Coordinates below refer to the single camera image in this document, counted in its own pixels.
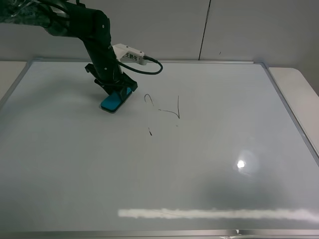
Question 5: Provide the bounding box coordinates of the white whiteboard with aluminium frame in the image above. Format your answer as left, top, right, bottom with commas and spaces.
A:
0, 59, 319, 239

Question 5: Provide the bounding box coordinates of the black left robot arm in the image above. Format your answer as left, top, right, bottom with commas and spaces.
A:
0, 0, 137, 101

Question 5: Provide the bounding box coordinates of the black camera cable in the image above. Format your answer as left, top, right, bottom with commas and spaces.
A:
114, 55, 163, 75

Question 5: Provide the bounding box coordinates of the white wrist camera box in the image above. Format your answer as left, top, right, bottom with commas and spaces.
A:
112, 44, 147, 65

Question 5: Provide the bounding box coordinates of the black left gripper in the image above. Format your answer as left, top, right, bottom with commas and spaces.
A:
85, 64, 138, 101

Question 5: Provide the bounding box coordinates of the teal whiteboard eraser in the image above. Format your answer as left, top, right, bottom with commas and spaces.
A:
100, 89, 132, 114

